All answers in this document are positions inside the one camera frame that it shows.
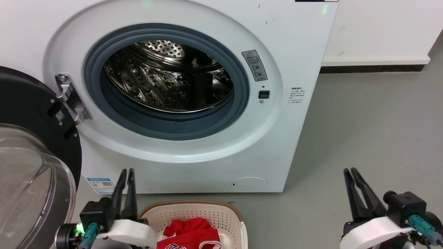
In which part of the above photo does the metal door hinge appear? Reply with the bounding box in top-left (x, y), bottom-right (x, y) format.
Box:
top-left (55, 73), bottom-right (93, 126)

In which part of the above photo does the red jersey garment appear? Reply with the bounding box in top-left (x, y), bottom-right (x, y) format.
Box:
top-left (157, 218), bottom-right (223, 249)

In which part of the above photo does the beige laundry basket brown rim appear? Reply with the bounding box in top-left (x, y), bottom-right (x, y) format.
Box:
top-left (137, 200), bottom-right (248, 249)

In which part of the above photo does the stainless steel washing machine drum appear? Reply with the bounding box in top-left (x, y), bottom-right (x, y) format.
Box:
top-left (103, 39), bottom-right (235, 114)

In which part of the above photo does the teal plug cable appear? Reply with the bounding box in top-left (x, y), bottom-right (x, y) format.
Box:
top-left (408, 214), bottom-right (443, 247)
top-left (78, 222), bottom-right (100, 249)

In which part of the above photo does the blue energy label sticker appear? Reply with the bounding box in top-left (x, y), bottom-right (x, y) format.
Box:
top-left (86, 177), bottom-right (116, 194)

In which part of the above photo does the grey warning sticker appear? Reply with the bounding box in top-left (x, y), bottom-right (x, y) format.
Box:
top-left (241, 49), bottom-right (268, 82)

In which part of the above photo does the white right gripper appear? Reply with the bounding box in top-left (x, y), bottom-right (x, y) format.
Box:
top-left (340, 167), bottom-right (409, 249)

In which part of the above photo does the round filter cover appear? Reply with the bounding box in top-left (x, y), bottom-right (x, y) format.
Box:
top-left (231, 177), bottom-right (269, 193)

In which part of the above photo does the grey rubber door gasket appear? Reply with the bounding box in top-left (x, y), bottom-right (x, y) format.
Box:
top-left (84, 23), bottom-right (250, 141)

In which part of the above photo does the white front-load washing machine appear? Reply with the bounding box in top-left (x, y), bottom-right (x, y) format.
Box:
top-left (0, 0), bottom-right (340, 194)

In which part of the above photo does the washing machine door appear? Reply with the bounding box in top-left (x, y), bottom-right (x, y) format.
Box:
top-left (0, 65), bottom-right (83, 249)

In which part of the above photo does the white and black baseboard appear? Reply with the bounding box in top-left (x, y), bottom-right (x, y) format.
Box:
top-left (319, 56), bottom-right (431, 74)

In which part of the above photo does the small printed text sticker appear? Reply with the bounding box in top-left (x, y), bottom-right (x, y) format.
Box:
top-left (289, 86), bottom-right (306, 104)

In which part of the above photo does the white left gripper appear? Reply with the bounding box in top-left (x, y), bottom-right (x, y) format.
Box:
top-left (90, 168), bottom-right (157, 249)

